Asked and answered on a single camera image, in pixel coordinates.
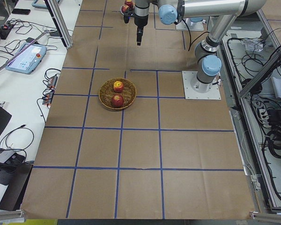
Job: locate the yellow red apple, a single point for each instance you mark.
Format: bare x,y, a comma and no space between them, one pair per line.
118,86

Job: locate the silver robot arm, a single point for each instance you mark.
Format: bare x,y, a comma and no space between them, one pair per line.
174,11

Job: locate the red apple on plate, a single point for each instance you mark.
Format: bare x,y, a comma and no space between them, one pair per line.
129,3
124,8

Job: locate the brown wicker basket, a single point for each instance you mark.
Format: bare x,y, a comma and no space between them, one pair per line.
106,93

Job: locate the dark red apple in basket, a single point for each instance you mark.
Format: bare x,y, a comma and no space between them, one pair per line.
117,101

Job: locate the orange usb hub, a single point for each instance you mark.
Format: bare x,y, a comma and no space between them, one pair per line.
47,99
52,82

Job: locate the black phone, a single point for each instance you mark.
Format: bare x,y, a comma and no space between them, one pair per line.
19,11

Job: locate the blue teach pendant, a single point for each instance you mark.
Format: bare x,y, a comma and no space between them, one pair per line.
28,60

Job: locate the crumpled white paper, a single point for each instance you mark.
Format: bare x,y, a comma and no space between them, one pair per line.
252,45

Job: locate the white power strip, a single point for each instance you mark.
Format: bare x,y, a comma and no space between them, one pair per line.
263,116

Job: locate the grey docking hub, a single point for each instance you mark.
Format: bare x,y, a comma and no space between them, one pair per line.
10,158

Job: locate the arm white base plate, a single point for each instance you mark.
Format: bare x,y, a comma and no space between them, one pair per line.
196,90
194,24

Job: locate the aluminium frame post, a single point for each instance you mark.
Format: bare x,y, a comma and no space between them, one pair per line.
59,22

